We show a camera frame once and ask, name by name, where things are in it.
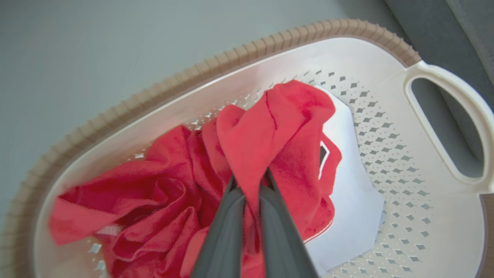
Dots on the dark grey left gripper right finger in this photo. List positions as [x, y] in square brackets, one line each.
[281, 247]

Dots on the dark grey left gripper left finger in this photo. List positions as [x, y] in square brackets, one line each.
[224, 239]

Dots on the red and white garment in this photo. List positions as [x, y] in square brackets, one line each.
[162, 200]

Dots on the white laundry basket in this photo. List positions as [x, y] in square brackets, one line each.
[417, 162]

